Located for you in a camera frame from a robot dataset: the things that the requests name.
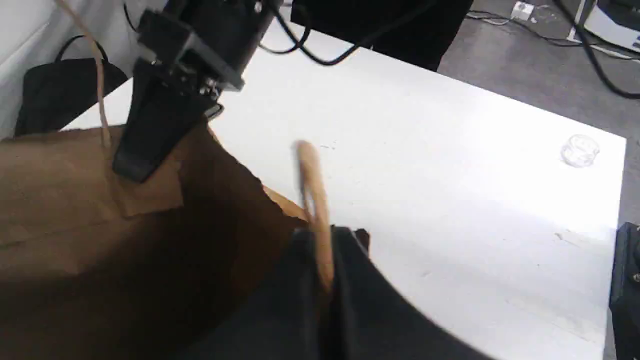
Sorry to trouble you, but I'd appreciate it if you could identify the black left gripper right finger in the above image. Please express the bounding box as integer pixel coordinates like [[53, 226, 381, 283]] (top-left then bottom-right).
[[330, 227, 487, 360]]

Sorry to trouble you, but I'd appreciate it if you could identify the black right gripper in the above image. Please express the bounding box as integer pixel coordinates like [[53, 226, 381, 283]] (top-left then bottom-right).
[[112, 0, 283, 183]]

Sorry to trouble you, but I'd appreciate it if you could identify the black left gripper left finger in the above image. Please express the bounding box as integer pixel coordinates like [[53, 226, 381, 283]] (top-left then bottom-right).
[[175, 228, 322, 360]]

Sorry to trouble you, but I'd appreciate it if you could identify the brown paper bag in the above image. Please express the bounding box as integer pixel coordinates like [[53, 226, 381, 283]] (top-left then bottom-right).
[[0, 0, 371, 360]]

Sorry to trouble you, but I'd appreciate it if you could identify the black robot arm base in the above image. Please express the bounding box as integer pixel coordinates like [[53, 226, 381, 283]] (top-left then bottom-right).
[[609, 222, 640, 360]]

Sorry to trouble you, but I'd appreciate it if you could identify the black bag behind table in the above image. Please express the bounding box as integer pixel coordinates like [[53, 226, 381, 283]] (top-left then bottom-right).
[[14, 35, 98, 137]]

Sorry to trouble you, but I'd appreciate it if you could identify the white power strip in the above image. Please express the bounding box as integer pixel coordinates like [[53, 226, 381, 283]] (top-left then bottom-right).
[[509, 0, 535, 22]]

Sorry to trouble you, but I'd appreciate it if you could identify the white device on floor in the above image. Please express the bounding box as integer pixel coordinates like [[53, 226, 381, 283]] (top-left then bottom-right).
[[574, 0, 640, 53]]

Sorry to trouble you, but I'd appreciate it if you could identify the black cable bundle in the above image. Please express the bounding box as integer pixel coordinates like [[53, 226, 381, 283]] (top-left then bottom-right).
[[552, 0, 640, 100]]

